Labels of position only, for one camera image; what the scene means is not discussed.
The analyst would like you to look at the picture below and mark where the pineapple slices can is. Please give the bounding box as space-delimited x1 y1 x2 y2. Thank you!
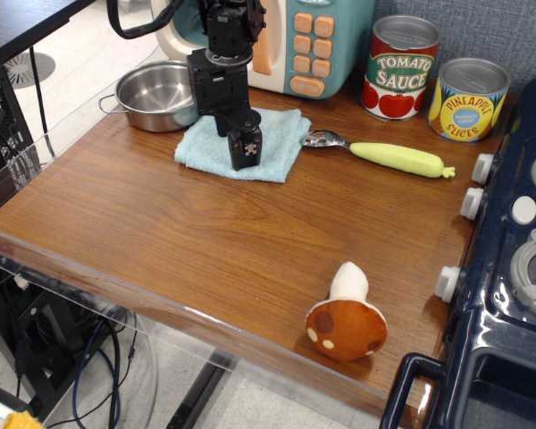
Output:
428 57 511 143

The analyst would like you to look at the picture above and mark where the small stainless steel pot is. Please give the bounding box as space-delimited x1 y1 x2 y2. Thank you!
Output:
98 60 200 133

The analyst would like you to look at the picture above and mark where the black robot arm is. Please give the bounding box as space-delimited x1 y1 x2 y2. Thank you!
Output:
187 1 265 171

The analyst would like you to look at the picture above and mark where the dark blue toy stove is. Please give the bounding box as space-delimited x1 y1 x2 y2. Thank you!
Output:
381 79 536 428

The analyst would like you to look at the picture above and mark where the brown plush mushroom toy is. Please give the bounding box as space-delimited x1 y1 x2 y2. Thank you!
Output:
306 261 388 361

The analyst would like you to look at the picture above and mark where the clear acrylic table guard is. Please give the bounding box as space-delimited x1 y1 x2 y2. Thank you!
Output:
0 44 412 421

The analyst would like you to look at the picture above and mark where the spoon with yellow-green handle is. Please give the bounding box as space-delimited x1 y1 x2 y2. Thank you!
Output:
300 130 456 179

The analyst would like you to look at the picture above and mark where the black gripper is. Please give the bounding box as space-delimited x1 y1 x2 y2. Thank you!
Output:
187 48 263 171

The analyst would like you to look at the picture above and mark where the tomato sauce can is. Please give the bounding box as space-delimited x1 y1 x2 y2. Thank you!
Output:
361 14 442 120

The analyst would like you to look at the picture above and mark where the toy microwave teal and cream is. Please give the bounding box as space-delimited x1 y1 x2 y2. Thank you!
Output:
156 1 374 99

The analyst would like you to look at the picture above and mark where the black computer tower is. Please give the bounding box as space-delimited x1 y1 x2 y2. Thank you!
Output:
0 66 37 185

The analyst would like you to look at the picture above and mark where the black table leg frame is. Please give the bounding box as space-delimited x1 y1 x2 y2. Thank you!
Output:
165 363 225 429

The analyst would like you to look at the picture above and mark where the light blue towel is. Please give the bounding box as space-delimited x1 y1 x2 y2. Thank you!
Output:
175 108 312 183

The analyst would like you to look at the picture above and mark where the black desk top edge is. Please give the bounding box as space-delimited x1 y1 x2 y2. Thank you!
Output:
0 0 93 65

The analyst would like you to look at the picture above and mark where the blue floor cable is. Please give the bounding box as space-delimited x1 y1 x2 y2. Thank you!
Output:
71 319 121 429

